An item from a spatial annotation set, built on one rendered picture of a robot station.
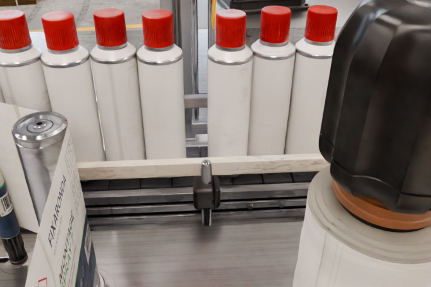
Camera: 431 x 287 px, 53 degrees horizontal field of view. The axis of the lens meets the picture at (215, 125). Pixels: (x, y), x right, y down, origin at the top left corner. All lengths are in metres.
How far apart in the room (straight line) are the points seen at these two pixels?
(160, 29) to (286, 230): 0.26
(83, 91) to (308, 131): 0.27
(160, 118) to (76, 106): 0.09
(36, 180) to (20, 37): 0.21
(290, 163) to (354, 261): 0.31
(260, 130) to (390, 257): 0.33
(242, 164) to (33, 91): 0.25
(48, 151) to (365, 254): 0.21
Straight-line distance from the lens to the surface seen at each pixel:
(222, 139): 0.52
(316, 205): 0.26
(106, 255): 0.48
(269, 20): 0.49
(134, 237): 0.49
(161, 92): 0.49
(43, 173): 0.33
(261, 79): 0.50
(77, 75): 0.50
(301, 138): 0.56
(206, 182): 0.48
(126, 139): 0.54
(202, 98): 0.56
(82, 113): 0.52
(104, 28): 0.48
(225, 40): 0.47
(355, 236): 0.24
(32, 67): 0.52
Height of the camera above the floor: 1.23
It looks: 32 degrees down
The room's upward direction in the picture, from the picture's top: 1 degrees clockwise
